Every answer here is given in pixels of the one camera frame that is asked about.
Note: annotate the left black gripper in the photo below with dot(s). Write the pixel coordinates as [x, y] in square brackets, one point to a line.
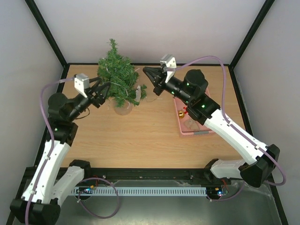
[99, 98]

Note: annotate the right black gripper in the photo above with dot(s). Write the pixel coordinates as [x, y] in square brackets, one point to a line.
[161, 82]

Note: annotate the small green christmas tree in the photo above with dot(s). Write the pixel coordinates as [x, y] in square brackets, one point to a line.
[119, 77]

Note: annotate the clear battery box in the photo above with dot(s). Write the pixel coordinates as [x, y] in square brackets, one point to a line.
[138, 93]

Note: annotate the pink plastic basket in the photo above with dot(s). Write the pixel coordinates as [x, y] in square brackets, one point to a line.
[203, 130]

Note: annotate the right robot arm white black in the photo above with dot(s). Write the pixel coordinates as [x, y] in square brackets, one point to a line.
[258, 160]

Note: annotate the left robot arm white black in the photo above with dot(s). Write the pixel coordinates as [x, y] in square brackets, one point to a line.
[41, 202]

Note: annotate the burlap bow ornament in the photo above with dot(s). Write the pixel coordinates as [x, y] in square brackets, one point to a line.
[191, 125]

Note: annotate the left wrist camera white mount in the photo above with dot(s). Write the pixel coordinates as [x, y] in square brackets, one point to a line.
[81, 83]

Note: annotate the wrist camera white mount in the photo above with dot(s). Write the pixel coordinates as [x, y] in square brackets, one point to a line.
[168, 64]
[81, 83]

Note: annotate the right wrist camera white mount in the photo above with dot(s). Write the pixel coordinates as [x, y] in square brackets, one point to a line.
[168, 64]

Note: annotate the black aluminium rail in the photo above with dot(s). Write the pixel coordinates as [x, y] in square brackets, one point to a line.
[192, 176]

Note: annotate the light blue cable duct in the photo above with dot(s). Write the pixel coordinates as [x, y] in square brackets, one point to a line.
[141, 191]

